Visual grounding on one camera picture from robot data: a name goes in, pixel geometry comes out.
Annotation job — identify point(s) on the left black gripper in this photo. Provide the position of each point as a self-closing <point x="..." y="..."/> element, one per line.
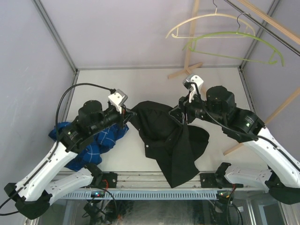
<point x="123" y="120"/>

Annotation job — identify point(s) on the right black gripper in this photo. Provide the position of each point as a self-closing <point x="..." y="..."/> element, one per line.
<point x="183" y="112"/>

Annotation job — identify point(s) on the black shirt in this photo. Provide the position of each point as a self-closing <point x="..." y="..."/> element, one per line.
<point x="174" y="146"/>

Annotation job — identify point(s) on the blue plaid shirt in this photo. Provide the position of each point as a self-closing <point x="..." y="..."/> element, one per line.
<point x="102" y="143"/>

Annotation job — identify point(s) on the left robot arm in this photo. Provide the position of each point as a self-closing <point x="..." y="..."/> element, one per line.
<point x="35" y="193"/>

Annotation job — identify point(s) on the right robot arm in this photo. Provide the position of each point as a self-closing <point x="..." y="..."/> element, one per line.
<point x="245" y="127"/>

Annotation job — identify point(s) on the green hanger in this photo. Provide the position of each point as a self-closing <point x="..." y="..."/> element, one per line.
<point x="228" y="44"/>

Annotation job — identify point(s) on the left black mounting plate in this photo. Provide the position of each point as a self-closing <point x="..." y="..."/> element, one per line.
<point x="105" y="180"/>

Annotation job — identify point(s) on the black mounting plate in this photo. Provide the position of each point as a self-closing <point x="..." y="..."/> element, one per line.
<point x="105" y="180"/>
<point x="208" y="180"/>

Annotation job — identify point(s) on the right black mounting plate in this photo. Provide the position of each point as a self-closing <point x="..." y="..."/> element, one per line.
<point x="208" y="180"/>

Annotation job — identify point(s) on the wooden clothes rack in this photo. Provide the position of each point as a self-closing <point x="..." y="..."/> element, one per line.
<point x="187" y="69"/>

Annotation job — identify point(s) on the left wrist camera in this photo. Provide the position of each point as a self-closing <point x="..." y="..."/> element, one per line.
<point x="118" y="99"/>

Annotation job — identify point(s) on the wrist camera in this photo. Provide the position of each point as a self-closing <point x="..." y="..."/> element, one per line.
<point x="118" y="99"/>
<point x="194" y="84"/>

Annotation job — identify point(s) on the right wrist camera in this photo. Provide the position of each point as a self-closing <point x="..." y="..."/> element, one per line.
<point x="194" y="84"/>

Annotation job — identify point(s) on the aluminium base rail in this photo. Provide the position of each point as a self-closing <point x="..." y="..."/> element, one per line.
<point x="159" y="180"/>

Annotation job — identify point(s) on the grey slotted cable duct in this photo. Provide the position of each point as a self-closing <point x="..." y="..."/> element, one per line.
<point x="89" y="194"/>

